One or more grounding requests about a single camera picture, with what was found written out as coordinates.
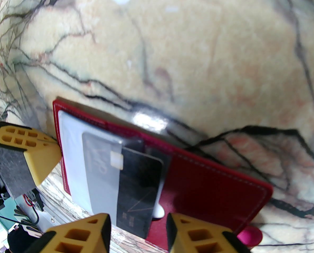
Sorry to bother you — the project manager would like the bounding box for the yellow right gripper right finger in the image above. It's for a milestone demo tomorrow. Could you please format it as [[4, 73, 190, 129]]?
[[166, 212, 250, 253]]

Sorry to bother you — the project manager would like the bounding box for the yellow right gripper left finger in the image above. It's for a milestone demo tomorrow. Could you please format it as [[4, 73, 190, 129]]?
[[38, 213, 112, 253]]

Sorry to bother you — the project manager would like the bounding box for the red leather card holder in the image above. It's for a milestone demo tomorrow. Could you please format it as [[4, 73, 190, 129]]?
[[53, 97, 274, 250]]

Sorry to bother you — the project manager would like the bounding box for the black credit card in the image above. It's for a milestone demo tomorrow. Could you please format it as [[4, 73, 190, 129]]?
[[82, 132, 165, 240]]

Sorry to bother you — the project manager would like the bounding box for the aluminium front rail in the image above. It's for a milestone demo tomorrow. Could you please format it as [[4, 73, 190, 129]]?
[[15, 191, 170, 253]]

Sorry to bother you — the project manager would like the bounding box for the red black power cable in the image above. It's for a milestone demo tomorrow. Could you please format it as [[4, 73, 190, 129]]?
[[24, 190, 45, 225]]

